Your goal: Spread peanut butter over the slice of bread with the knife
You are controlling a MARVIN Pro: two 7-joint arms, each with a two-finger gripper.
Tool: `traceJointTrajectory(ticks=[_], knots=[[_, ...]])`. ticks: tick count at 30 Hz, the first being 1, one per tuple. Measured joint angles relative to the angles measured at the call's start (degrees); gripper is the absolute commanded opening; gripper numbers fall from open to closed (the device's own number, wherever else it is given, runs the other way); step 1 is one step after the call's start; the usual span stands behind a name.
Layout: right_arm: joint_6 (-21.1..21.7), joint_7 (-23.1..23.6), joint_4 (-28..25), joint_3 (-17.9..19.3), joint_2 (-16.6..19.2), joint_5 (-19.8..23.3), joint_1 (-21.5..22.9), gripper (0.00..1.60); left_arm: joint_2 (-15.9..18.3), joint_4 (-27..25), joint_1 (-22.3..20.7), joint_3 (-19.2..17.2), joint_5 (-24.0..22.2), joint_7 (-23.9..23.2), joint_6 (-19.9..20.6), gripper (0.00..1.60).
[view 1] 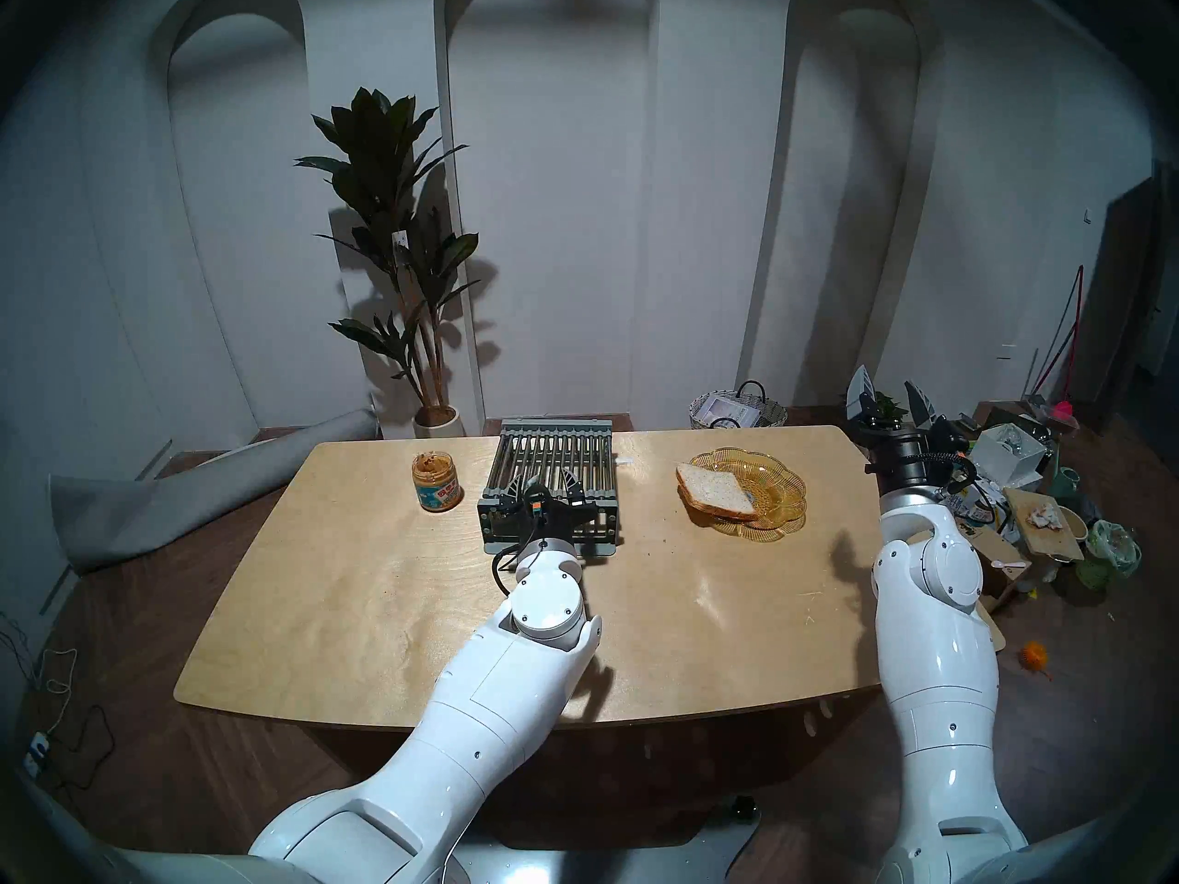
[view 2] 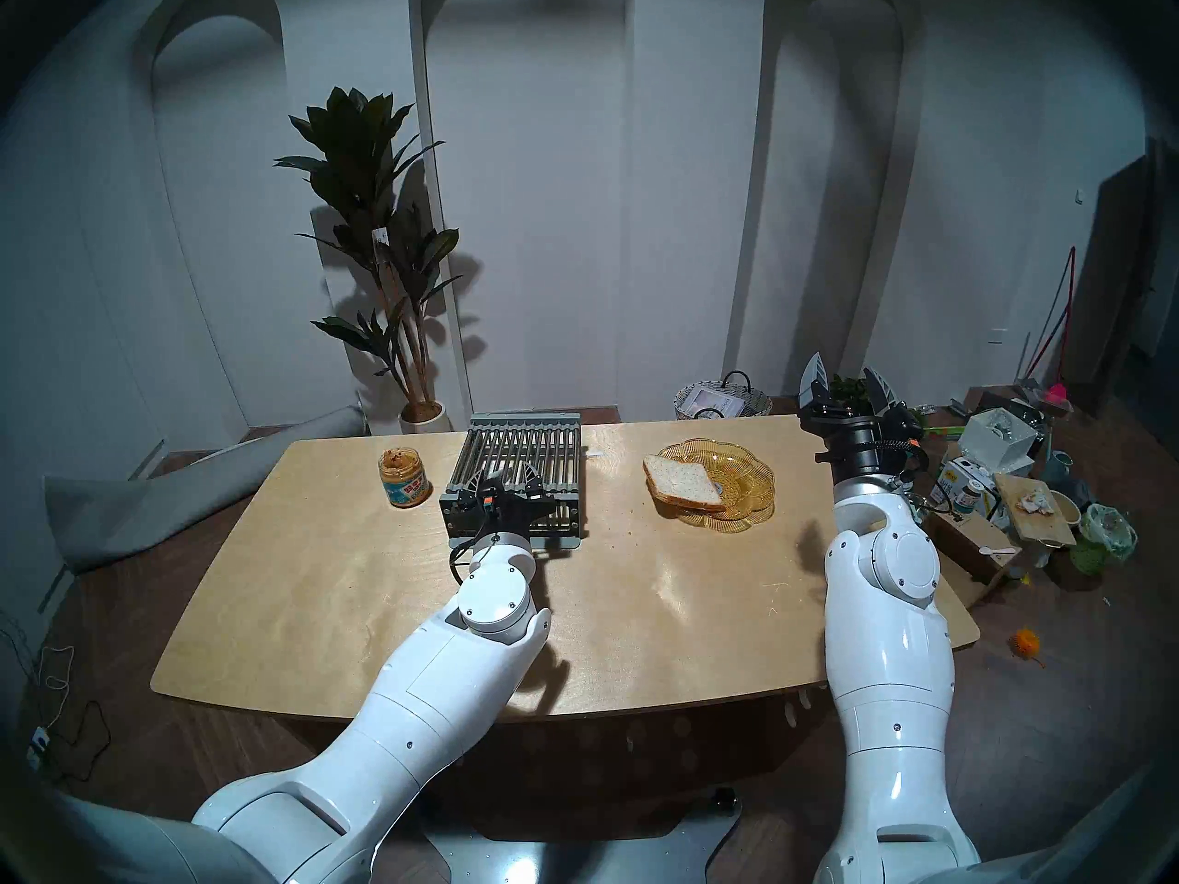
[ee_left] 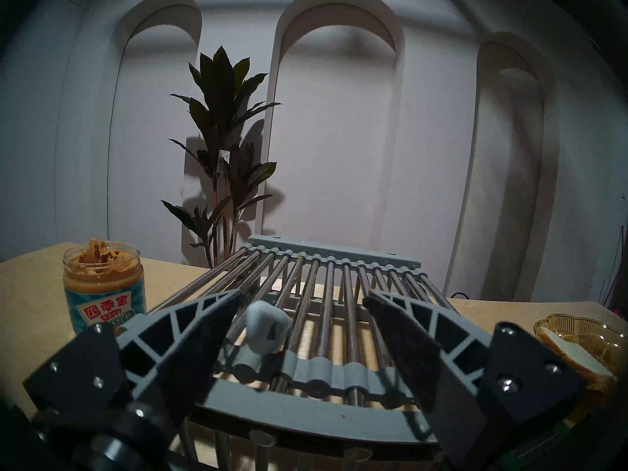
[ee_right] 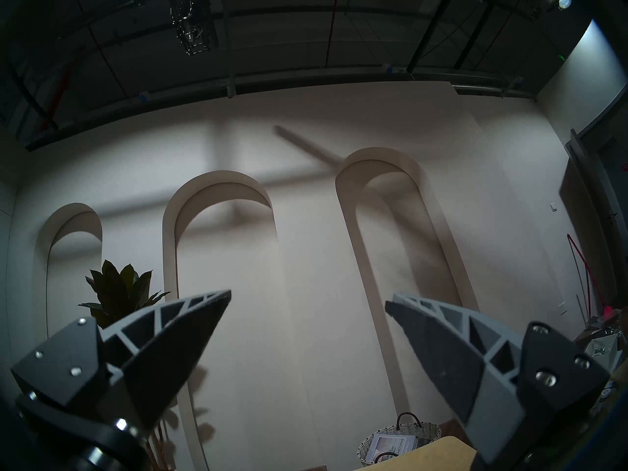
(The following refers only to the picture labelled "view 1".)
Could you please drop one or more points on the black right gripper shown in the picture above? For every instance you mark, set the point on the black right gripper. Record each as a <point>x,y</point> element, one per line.
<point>912,459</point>

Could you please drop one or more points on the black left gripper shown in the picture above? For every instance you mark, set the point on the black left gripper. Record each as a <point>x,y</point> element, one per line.
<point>543,521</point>

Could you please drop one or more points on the amber glass plate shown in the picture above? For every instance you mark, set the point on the amber glass plate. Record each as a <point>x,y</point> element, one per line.
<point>778,500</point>

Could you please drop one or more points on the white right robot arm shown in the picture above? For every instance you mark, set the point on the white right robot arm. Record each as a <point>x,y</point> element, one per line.
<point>939,670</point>

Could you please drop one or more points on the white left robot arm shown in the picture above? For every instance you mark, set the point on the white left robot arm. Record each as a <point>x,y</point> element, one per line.
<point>497,707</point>

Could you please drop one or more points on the peanut butter jar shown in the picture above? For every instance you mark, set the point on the peanut butter jar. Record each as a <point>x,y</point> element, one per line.
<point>437,486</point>

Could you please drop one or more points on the slice of white bread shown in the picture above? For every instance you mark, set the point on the slice of white bread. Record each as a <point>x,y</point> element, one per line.
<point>714,491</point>

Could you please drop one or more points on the small bushy potted plant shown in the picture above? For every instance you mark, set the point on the small bushy potted plant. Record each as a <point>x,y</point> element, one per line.
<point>889,405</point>

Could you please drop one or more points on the grey slatted cutlery rack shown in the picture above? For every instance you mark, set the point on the grey slatted cutlery rack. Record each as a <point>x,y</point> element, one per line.
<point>553,449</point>

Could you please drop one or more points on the white milk carton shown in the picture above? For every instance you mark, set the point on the white milk carton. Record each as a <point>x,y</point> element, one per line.
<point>960,497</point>

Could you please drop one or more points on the white open box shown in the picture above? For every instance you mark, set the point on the white open box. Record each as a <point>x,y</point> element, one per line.
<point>1009,459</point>

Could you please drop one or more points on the white bottle dark cap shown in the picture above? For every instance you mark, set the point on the white bottle dark cap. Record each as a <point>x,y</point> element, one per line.
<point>982,516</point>

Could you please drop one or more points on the white printed card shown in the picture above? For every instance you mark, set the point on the white printed card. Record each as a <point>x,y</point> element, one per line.
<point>732,414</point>

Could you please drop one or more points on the brown cardboard box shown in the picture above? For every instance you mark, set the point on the brown cardboard box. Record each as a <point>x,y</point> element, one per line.
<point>999,551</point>

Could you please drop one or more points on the crumpled white tissue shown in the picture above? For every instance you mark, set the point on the crumpled white tissue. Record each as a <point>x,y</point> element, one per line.
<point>1043,517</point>

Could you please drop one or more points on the small wooden stool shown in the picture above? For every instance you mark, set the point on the small wooden stool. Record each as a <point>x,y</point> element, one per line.
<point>1050,546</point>

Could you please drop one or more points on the beige bowl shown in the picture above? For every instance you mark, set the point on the beige bowl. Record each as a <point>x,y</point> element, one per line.
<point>1074,523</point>

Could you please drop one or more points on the dark door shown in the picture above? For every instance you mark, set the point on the dark door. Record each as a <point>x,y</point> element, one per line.
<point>1124,293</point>

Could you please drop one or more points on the tall potted plant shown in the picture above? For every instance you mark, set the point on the tall potted plant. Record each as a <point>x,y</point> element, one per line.
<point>387,155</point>

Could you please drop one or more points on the grey rolled mat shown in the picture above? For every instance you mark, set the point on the grey rolled mat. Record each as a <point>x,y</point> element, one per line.
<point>138,514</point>

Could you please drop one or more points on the white power strip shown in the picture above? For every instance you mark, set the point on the white power strip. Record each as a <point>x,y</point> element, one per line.
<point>35,753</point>

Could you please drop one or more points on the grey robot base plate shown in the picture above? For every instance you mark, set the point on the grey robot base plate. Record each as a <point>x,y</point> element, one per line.
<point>626,854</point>

